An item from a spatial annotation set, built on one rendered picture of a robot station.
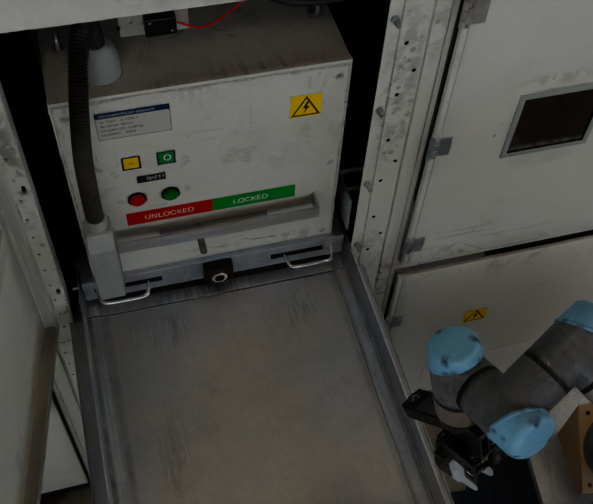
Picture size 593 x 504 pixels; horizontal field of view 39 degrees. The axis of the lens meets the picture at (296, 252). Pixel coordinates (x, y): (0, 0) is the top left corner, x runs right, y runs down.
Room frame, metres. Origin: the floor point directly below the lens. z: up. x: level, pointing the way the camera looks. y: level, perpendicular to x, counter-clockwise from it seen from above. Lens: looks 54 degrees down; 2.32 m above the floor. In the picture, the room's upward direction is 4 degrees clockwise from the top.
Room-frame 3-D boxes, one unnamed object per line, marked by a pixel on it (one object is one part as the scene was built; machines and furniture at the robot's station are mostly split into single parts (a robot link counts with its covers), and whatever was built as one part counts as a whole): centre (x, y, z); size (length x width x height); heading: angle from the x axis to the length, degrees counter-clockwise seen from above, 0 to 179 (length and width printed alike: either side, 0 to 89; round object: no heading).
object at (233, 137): (0.99, 0.16, 1.15); 0.48 x 0.01 x 0.48; 108
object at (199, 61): (1.23, 0.24, 1.15); 0.51 x 0.50 x 0.48; 18
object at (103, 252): (0.86, 0.34, 1.09); 0.08 x 0.05 x 0.17; 18
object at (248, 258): (1.00, 0.17, 0.89); 0.54 x 0.05 x 0.06; 108
